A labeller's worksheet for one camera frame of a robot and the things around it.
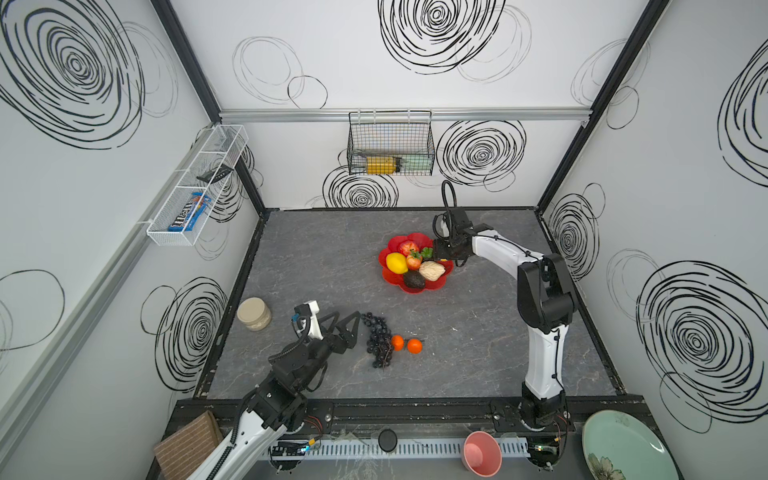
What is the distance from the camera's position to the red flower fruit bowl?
96 cm

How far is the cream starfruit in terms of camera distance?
97 centimetres

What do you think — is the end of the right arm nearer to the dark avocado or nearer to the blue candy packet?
the dark avocado

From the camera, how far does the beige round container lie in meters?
0.86
